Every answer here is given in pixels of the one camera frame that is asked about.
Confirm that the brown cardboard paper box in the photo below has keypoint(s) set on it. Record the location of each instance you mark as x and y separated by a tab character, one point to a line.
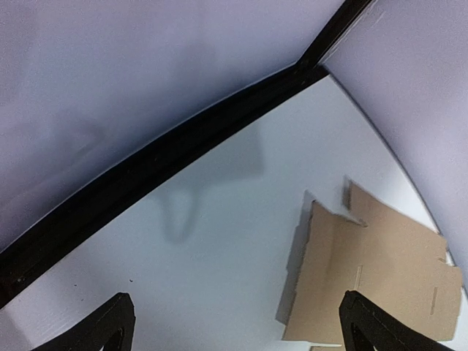
397	263

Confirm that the black enclosure frame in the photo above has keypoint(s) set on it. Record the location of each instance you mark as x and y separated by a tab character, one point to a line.
98	203

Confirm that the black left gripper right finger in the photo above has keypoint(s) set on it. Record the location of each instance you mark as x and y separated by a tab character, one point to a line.
365	326

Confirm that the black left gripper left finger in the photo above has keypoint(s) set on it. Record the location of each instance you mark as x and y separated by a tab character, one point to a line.
109	327

